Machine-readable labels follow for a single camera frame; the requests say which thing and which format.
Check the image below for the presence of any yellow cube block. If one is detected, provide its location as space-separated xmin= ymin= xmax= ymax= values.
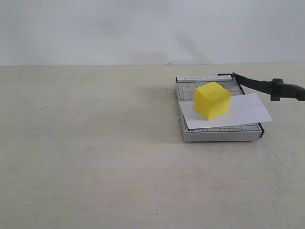
xmin=193 ymin=82 xmax=232 ymax=120

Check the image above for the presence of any white paper sheet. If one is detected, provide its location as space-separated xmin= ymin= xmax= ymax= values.
xmin=179 ymin=94 xmax=273 ymax=129

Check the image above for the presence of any black cutter blade arm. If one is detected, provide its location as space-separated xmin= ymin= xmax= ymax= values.
xmin=232 ymin=73 xmax=305 ymax=101

